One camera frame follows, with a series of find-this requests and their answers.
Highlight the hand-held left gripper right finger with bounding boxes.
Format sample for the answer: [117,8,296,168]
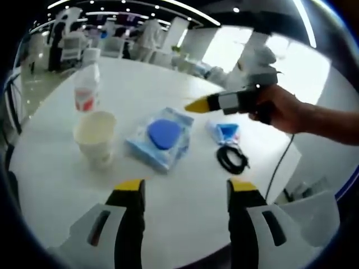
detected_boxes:
[226,179,290,269]

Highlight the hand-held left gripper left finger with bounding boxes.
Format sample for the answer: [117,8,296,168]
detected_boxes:
[68,179,147,269]

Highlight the blue tissue packet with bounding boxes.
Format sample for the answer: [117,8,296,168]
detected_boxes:
[204,119,242,147]

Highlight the black cable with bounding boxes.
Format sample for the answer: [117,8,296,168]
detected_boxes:
[216,143,251,177]

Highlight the blue wet wipes pack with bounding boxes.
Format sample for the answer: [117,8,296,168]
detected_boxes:
[124,106,195,174]

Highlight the white paper cup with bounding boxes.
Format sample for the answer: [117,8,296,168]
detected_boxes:
[72,110,117,169]

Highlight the clear plastic water bottle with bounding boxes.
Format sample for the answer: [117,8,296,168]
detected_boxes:
[73,62,102,113]

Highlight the person's right hand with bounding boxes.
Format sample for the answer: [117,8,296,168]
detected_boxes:
[247,84,310,134]

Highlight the white table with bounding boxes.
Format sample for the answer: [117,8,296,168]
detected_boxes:
[10,55,309,253]

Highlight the straight ceiling light strip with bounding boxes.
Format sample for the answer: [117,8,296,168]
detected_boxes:
[291,0,318,48]

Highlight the curved ceiling light strip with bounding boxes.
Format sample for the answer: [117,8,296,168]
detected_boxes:
[47,0,223,27]

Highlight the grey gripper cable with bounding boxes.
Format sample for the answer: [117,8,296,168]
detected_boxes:
[264,131,294,200]

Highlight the dark chair frame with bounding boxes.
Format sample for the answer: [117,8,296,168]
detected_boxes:
[2,72,24,136]

